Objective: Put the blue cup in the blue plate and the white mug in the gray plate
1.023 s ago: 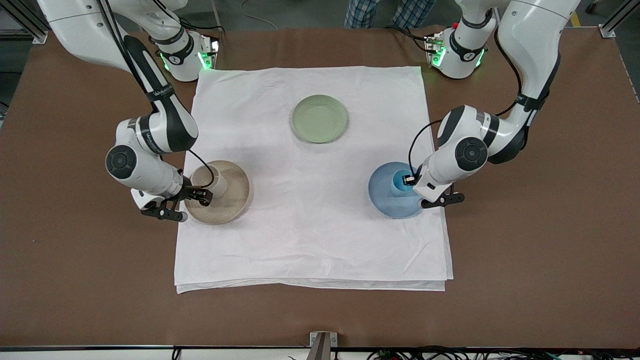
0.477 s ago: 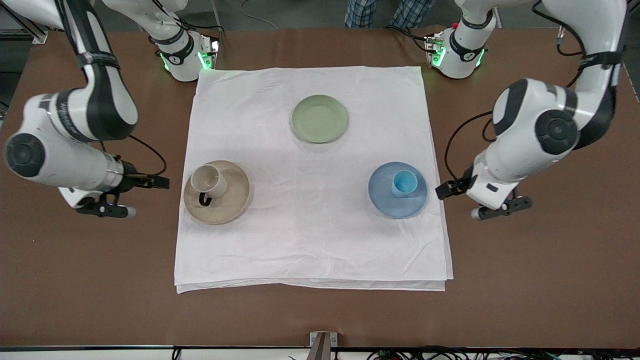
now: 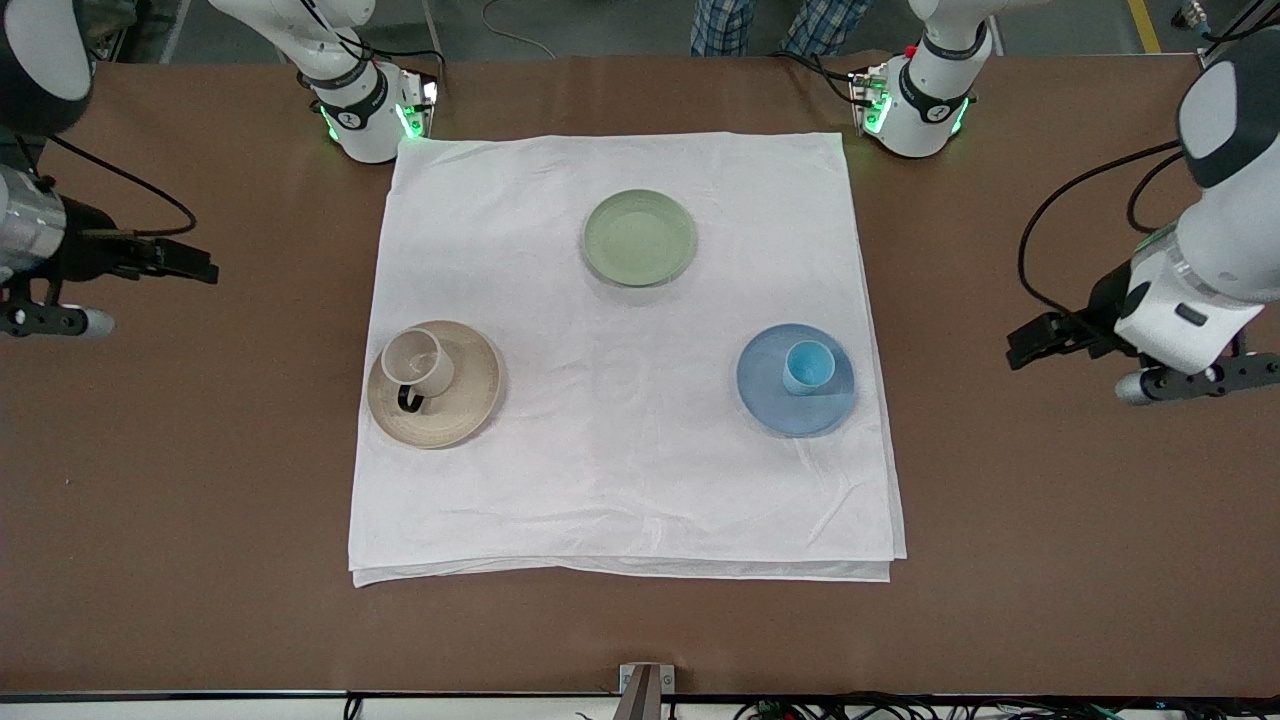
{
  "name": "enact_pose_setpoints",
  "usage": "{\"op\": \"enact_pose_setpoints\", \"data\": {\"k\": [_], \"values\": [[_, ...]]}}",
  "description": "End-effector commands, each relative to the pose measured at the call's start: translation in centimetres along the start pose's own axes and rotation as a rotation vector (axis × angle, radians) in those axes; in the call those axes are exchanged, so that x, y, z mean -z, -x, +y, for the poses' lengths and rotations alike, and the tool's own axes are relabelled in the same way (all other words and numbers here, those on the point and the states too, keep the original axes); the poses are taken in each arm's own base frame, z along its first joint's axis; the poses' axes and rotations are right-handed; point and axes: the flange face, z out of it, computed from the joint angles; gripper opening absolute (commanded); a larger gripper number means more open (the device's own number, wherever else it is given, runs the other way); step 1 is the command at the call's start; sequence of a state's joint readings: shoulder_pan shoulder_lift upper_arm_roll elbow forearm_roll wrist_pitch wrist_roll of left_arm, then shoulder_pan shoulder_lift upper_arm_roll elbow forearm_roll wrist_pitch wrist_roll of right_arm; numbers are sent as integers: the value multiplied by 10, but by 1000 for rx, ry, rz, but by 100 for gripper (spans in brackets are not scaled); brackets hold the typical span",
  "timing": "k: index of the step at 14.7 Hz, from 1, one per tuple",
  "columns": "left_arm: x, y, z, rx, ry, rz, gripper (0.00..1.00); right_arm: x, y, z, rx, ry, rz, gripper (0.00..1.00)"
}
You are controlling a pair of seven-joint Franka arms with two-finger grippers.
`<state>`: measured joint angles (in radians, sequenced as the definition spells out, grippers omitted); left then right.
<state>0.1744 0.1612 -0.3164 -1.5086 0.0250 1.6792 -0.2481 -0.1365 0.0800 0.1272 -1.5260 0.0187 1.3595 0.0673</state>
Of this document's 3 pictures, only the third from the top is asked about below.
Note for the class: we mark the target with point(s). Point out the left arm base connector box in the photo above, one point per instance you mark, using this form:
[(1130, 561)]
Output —
[(868, 100)]

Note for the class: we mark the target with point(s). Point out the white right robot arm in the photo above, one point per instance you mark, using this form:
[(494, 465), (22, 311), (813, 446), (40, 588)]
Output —
[(355, 100)]

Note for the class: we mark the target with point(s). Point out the blue cup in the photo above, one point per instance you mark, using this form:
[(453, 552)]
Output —
[(808, 367)]

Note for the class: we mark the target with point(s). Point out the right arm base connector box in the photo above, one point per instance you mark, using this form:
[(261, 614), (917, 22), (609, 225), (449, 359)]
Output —
[(420, 100)]

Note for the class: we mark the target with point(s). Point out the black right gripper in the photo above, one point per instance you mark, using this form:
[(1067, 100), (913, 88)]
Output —
[(88, 249)]

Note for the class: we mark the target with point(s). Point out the white table cloth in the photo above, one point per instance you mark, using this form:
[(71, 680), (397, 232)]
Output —
[(630, 480)]

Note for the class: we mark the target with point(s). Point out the plaid trouser leg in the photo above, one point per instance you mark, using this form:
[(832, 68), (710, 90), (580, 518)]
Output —
[(722, 25), (822, 25)]

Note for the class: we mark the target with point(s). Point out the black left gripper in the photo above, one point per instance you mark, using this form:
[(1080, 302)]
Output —
[(1098, 314)]

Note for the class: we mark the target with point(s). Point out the green plate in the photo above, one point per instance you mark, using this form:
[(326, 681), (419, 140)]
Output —
[(639, 238)]

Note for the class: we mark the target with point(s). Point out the metal table edge bracket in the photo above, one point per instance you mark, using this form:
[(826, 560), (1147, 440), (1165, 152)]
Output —
[(646, 690)]

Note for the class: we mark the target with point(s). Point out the beige gray plate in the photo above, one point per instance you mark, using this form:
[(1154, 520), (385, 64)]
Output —
[(470, 390)]

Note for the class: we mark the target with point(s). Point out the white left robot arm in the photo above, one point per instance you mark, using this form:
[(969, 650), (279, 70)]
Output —
[(1215, 250)]

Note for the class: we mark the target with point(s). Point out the blue plate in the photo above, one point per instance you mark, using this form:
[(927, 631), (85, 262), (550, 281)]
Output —
[(800, 410)]

